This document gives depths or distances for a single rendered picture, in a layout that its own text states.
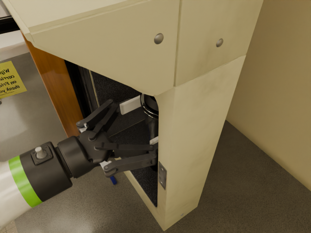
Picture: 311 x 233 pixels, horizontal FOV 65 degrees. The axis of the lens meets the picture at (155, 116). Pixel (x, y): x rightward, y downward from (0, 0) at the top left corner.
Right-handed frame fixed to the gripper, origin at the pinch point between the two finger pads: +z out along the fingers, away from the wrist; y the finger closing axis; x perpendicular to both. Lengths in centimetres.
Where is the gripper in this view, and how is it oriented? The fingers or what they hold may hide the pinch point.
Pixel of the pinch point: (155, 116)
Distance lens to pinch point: 52.2
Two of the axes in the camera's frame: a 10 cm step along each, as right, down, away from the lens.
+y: -5.6, -6.1, 5.6
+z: 8.3, -4.1, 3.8
